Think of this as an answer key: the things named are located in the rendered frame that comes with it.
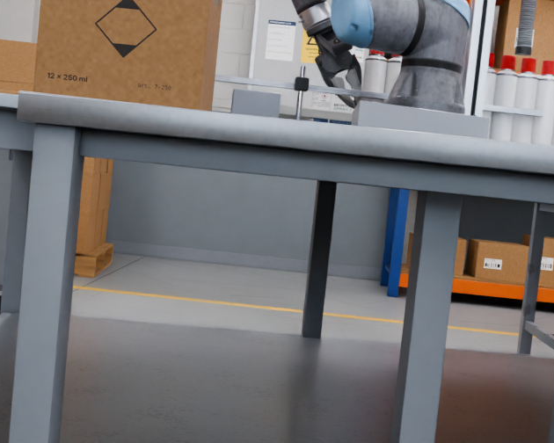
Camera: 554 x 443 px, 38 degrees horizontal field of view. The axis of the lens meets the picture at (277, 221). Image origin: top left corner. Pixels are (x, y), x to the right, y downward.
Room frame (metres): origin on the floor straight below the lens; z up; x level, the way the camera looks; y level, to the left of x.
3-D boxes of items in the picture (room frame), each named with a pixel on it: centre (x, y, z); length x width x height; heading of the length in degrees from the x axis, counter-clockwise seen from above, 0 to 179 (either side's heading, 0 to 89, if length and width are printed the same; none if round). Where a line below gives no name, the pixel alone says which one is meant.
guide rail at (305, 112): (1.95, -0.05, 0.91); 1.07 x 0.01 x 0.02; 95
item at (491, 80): (1.94, -0.45, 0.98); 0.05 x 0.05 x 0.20
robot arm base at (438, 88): (1.58, -0.26, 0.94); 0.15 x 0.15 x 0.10
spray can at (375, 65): (1.92, -0.19, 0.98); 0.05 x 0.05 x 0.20
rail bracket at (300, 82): (1.84, -0.02, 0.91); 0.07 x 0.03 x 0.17; 5
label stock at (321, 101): (2.52, -0.17, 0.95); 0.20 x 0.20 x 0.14
